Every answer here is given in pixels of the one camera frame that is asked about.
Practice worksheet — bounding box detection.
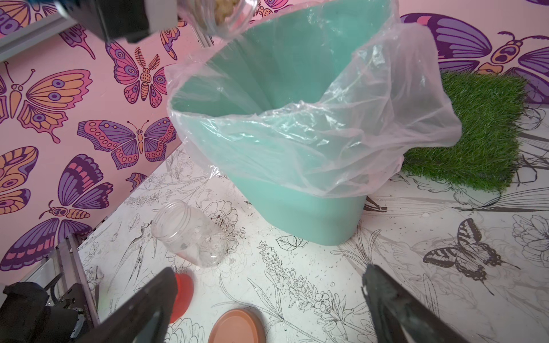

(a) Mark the red jar lid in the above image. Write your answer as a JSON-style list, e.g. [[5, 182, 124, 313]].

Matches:
[[170, 274, 194, 324]]

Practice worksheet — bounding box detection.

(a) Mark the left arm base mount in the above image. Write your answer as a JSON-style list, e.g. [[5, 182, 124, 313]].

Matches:
[[1, 281, 94, 342]]

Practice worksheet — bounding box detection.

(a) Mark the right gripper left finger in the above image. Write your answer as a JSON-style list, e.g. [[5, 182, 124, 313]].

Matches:
[[78, 268, 177, 343]]

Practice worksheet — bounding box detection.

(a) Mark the teal plastic trash bin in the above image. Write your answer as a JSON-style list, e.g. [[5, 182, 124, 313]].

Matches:
[[167, 1, 394, 245]]

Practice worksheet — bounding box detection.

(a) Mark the brown jar lid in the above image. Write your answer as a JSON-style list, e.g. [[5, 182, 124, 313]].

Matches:
[[208, 309, 267, 343]]

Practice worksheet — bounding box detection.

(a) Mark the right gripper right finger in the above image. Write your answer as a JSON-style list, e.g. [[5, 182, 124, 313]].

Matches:
[[362, 264, 466, 342]]

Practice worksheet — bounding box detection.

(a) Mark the brown-lid peanut jar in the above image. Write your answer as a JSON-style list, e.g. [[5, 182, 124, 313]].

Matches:
[[177, 0, 259, 40]]

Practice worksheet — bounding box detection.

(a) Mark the clear plastic bin liner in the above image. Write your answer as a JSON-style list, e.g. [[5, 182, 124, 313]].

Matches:
[[166, 1, 462, 198]]

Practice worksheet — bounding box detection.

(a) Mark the green artificial grass mat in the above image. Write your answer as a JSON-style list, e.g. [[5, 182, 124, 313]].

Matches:
[[403, 72, 526, 192]]

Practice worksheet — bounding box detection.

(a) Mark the clear jar of peanuts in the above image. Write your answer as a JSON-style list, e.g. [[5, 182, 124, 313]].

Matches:
[[151, 200, 227, 267]]

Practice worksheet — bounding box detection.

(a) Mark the aluminium front rail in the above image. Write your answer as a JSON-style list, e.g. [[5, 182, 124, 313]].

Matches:
[[22, 234, 100, 329]]

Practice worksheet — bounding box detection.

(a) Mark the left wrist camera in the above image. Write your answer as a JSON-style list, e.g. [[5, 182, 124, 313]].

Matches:
[[54, 0, 178, 44]]

